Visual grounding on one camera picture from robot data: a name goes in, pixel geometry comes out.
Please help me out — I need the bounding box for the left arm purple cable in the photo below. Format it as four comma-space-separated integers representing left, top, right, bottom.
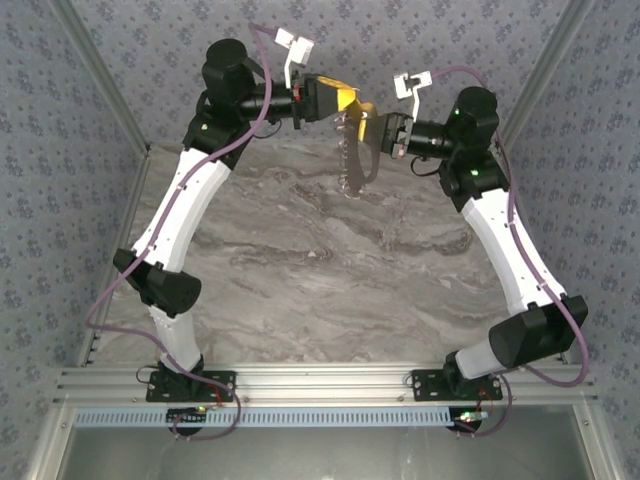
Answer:
84, 22, 276, 442

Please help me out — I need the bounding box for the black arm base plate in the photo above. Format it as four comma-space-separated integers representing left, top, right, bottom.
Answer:
411, 368, 504, 402
145, 369, 237, 403

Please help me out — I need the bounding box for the slotted pale cable duct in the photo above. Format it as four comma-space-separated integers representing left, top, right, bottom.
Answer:
74, 405, 464, 429

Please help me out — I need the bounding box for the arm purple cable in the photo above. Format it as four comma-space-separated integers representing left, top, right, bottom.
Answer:
84, 22, 276, 442
430, 64, 591, 439

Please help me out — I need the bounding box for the long aluminium mounting rail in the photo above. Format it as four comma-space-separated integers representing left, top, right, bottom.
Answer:
53, 363, 600, 407

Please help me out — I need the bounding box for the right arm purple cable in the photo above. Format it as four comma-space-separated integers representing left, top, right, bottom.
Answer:
430, 64, 591, 439

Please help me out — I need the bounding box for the small circuit board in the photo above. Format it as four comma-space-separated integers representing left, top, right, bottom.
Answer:
452, 409, 490, 426
167, 405, 209, 425

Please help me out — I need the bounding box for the slanted aluminium corner post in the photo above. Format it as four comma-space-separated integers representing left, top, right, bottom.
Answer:
49, 0, 153, 154
493, 0, 597, 154

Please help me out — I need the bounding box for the grey metal sheet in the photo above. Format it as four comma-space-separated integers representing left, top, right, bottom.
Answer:
24, 404, 626, 480

